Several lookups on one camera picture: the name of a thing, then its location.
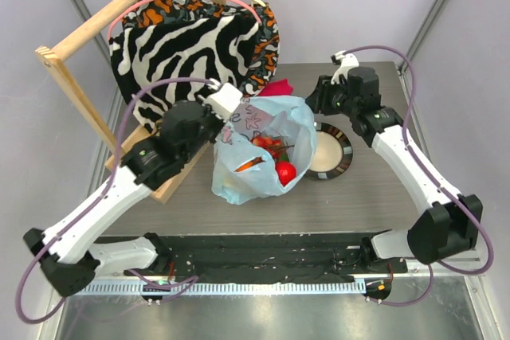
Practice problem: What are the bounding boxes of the red folded cloth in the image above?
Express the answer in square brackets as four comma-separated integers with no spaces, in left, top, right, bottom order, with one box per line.
[258,79,294,97]

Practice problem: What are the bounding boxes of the orange persimmon fruit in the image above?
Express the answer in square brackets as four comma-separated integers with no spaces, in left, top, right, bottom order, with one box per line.
[235,157,264,172]

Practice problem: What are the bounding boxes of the light blue cartoon plastic bag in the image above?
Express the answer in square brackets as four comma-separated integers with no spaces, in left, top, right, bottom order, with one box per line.
[211,96,316,205]

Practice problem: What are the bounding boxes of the zebra pattern fleece garment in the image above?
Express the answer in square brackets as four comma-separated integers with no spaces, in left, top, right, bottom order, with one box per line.
[109,15,259,131]

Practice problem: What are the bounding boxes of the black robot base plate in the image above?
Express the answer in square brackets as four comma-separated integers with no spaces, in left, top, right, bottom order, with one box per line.
[136,233,408,284]

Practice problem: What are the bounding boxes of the pink clothes hanger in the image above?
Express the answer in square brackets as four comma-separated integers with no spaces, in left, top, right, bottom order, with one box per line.
[108,0,264,41]

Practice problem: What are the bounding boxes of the wooden clothes rack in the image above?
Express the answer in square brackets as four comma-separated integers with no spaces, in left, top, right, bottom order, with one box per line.
[34,0,212,205]

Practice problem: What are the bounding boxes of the white slotted cable duct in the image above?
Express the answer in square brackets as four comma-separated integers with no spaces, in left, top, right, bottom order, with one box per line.
[76,279,366,296]

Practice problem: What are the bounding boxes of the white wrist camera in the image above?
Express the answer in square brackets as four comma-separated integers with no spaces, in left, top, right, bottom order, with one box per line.
[331,50,359,84]
[198,82,243,122]

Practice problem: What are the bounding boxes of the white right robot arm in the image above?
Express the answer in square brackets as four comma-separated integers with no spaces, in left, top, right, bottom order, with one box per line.
[306,67,483,272]

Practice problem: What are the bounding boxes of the yellow pear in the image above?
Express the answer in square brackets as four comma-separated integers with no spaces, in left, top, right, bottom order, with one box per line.
[222,178,236,189]

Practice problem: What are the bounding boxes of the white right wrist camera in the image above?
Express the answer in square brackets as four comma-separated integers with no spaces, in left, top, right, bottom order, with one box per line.
[331,50,359,84]

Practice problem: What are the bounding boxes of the red yellow cherry bunch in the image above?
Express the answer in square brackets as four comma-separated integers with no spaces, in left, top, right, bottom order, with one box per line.
[251,135,293,162]

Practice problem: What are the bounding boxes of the black fruit plate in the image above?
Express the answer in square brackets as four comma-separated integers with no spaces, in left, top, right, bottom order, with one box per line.
[305,122,354,181]

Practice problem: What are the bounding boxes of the red apple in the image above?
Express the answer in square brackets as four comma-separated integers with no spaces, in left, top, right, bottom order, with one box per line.
[275,161,296,186]

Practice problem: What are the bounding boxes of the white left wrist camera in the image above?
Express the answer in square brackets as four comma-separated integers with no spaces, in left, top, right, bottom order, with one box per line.
[198,82,243,122]

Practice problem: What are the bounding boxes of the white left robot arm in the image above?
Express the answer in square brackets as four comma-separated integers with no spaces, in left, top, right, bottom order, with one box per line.
[24,100,234,297]

